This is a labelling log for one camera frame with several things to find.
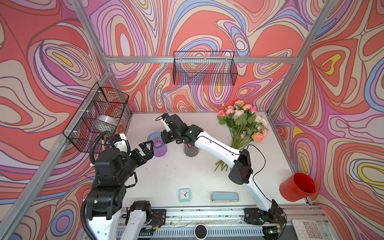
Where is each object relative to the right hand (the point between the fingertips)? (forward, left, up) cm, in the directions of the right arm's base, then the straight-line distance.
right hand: (163, 138), depth 82 cm
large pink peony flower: (+8, -59, -14) cm, 61 cm away
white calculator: (-42, -69, -18) cm, 83 cm away
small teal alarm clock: (-25, -11, -17) cm, 32 cm away
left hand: (-14, +2, +15) cm, 21 cm away
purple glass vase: (-6, +1, 0) cm, 6 cm away
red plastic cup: (-27, -64, -5) cm, 70 cm away
